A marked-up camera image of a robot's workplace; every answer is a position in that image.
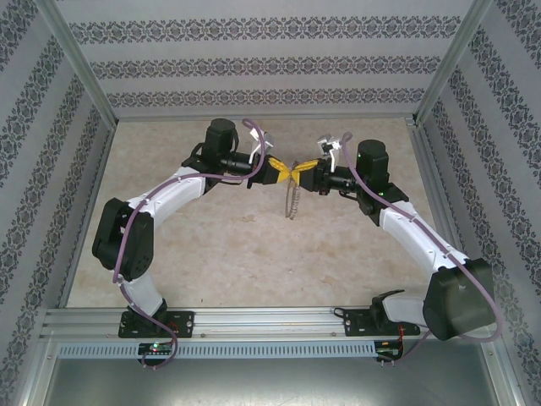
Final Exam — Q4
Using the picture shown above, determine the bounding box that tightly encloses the long aluminium mounting rail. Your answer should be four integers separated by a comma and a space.
40, 306, 498, 339

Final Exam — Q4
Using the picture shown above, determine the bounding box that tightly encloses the grey slotted cable duct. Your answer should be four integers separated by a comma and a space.
57, 341, 377, 359

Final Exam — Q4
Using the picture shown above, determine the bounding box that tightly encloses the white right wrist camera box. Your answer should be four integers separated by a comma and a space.
315, 133, 342, 170

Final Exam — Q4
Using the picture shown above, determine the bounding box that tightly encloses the metal band with key rings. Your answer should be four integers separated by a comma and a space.
281, 175, 303, 220

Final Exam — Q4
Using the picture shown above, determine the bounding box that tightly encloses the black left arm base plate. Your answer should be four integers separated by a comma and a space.
117, 310, 196, 339

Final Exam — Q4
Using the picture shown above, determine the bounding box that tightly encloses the grey metal sheet panel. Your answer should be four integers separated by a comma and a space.
41, 357, 521, 406

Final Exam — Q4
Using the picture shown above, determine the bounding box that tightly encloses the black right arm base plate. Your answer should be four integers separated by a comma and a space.
342, 308, 422, 338

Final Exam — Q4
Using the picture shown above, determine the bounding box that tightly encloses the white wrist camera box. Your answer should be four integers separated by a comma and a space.
315, 133, 342, 170
248, 128, 275, 164

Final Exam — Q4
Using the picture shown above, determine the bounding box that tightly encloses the aluminium frame post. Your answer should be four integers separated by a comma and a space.
37, 0, 119, 123
413, 0, 495, 124

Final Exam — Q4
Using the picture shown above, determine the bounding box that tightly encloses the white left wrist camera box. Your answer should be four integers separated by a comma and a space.
248, 128, 275, 164

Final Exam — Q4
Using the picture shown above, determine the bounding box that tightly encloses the small circuit board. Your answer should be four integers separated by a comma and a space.
138, 342, 175, 356
375, 340, 405, 360

